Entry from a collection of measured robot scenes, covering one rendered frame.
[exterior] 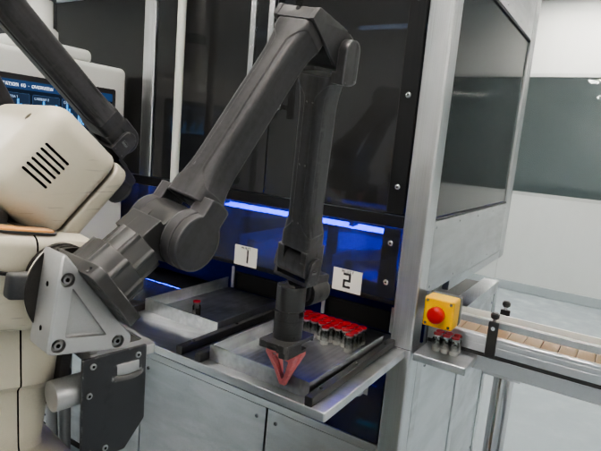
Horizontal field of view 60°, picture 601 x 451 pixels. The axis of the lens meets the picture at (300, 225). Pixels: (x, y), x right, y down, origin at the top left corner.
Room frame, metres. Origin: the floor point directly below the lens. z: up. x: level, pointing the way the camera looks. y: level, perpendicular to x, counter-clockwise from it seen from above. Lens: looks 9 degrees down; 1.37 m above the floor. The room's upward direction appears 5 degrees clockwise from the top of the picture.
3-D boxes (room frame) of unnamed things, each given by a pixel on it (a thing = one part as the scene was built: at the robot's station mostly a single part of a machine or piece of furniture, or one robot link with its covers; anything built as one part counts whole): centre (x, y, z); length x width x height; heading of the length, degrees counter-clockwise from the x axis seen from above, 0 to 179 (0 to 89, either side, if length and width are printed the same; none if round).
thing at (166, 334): (1.28, 0.09, 0.87); 0.70 x 0.48 x 0.02; 58
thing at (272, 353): (0.97, 0.00, 0.94); 0.07 x 0.07 x 0.09; 58
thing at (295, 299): (0.97, 0.00, 1.07); 0.07 x 0.06 x 0.07; 146
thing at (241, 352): (1.15, -0.03, 0.90); 0.34 x 0.26 x 0.04; 147
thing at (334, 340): (1.24, -0.09, 0.90); 0.18 x 0.02 x 0.05; 57
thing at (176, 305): (1.43, 0.20, 0.90); 0.34 x 0.26 x 0.04; 148
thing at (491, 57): (1.64, -0.55, 1.50); 0.85 x 0.01 x 0.59; 148
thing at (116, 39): (1.90, 0.77, 1.50); 0.49 x 0.01 x 0.59; 58
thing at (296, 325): (0.96, 0.01, 1.01); 0.10 x 0.07 x 0.07; 148
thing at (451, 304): (1.21, -0.36, 0.99); 0.08 x 0.07 x 0.07; 148
